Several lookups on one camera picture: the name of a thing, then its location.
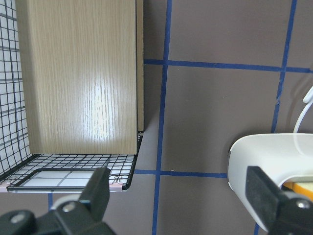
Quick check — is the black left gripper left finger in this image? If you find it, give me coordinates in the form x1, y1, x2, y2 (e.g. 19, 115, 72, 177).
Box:
0, 167, 115, 235

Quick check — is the white toaster power cord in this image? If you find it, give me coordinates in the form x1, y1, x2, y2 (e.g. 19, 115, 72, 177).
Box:
293, 85, 313, 134

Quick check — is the white two-slot toaster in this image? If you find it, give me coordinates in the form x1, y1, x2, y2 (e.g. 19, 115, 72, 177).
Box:
227, 133, 313, 231

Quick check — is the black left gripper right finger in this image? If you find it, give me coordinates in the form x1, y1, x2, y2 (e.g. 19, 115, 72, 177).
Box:
246, 166, 313, 235

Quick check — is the wire basket with wooden shelf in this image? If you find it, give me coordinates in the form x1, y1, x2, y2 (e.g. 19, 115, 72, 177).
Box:
0, 0, 144, 193

